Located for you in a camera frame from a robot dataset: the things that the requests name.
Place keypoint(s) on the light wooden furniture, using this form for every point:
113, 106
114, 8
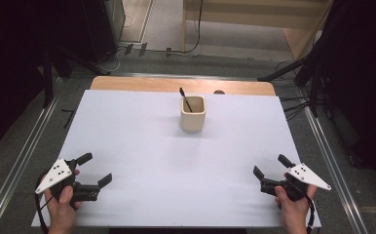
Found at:
257, 19

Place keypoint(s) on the person's left hand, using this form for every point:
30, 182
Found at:
62, 214

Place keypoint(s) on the dark round table grommet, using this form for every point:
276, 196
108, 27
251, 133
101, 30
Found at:
219, 92

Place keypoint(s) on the black tripod stand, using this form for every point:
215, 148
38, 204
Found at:
306, 70

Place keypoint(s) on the person's right hand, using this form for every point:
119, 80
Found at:
293, 214

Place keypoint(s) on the metal floor rail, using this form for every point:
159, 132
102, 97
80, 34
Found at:
332, 162
17, 162

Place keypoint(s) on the black metal stand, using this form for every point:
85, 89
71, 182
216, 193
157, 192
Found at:
48, 81

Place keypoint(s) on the beige square cup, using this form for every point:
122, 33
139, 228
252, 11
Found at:
193, 120

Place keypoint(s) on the white board sheet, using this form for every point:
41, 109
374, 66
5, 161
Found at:
163, 162

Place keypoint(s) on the black pen with silver end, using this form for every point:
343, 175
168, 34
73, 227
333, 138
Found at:
186, 101

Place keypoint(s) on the black cabinet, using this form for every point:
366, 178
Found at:
101, 29

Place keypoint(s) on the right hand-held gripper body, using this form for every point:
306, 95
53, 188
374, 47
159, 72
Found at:
306, 177

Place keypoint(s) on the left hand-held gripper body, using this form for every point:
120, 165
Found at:
54, 175

